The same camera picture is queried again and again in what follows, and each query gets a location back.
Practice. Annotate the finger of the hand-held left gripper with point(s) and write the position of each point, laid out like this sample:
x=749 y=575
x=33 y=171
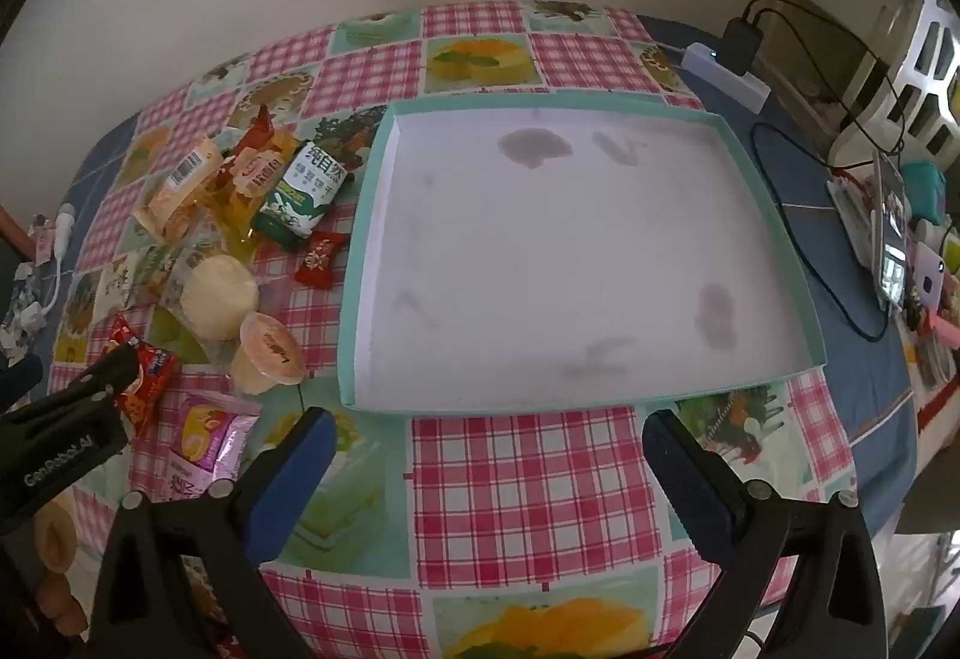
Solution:
x=21 y=382
x=124 y=367

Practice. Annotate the white power strip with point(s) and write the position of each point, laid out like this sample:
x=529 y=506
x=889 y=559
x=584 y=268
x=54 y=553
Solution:
x=720 y=67

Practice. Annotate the green white biscuit packet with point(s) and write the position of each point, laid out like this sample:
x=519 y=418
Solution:
x=300 y=194

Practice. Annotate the pink swiss roll packet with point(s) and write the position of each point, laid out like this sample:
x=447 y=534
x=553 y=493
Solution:
x=210 y=434

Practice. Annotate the checked printed tablecloth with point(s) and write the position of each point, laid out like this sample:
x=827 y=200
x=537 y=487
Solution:
x=525 y=494

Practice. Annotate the teal shallow cardboard box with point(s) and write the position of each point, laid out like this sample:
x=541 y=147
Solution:
x=525 y=254

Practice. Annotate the round bread clear packet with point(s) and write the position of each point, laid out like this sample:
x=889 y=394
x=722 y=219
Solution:
x=217 y=295

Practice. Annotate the person's left hand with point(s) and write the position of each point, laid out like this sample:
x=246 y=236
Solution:
x=60 y=603

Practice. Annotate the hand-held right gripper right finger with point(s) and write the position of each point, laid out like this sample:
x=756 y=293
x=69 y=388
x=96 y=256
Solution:
x=686 y=486

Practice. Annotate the pale jelly cup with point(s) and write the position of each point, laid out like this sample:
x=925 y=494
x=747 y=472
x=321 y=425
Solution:
x=266 y=352

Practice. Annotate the teal container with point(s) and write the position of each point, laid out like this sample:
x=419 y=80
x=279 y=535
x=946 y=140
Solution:
x=926 y=190

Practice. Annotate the red snack packet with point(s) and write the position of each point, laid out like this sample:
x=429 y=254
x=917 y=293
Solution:
x=150 y=382

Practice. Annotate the small red candy packet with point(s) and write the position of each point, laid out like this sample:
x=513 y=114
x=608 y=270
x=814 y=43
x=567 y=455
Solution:
x=319 y=258

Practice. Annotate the reddish wooden bar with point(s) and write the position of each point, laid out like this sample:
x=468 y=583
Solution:
x=11 y=232

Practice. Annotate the orange barcode snack packet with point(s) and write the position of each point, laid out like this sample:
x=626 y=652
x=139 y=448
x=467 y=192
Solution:
x=184 y=179

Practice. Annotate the red orange candy wrapper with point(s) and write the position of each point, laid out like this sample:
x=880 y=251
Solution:
x=259 y=127

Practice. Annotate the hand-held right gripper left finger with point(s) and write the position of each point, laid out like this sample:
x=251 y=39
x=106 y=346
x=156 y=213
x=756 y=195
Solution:
x=300 y=479

